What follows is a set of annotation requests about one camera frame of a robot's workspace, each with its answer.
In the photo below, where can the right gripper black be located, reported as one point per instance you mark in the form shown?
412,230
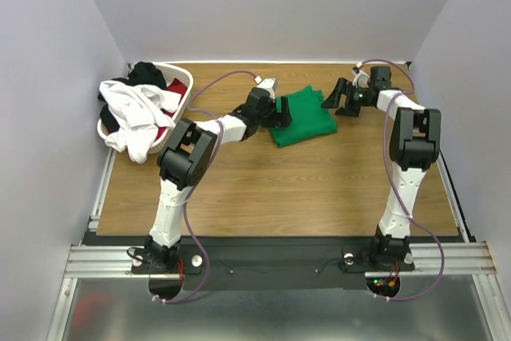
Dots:
350,97

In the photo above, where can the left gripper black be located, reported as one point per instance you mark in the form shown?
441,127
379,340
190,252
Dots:
283,120

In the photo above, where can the green t shirt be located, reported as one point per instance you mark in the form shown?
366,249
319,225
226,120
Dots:
309,119

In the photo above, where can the white t shirt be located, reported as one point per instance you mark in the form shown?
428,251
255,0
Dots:
140,111

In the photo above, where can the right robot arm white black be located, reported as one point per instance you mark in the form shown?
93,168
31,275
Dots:
410,148

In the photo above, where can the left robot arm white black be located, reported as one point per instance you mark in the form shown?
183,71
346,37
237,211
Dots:
187,155

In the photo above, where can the red t shirt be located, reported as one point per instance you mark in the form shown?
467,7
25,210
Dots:
176,86

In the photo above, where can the white plastic laundry basket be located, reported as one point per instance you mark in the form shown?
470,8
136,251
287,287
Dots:
170,72

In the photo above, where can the black t shirt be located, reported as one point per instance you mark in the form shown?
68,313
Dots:
143,73

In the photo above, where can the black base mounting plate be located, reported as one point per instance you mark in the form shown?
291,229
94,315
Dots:
273,263

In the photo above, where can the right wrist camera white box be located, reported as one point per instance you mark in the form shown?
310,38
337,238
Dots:
361,78

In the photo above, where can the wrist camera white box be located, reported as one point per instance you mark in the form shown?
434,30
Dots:
266,84
361,78

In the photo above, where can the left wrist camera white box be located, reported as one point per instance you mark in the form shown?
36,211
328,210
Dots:
266,84

